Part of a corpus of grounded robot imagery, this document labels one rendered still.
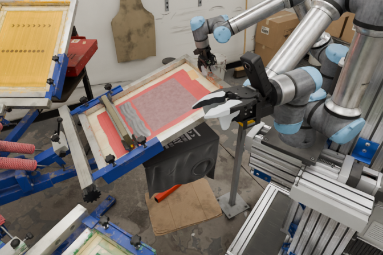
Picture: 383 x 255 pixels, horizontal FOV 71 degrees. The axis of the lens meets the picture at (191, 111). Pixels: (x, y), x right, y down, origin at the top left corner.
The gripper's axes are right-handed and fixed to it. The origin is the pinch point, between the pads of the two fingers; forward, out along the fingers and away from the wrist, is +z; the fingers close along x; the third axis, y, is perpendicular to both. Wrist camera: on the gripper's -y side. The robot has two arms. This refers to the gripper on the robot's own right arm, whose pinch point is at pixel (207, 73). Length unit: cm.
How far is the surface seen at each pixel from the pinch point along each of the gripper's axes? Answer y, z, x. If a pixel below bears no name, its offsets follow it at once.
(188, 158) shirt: 21, 32, -35
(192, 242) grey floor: 25, 115, -58
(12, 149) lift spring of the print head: -4, -15, -107
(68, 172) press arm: 2, 10, -94
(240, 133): 13, 49, 7
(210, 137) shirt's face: 19.1, 27.9, -17.6
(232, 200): 14, 119, -12
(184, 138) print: 12.0, 24.2, -30.6
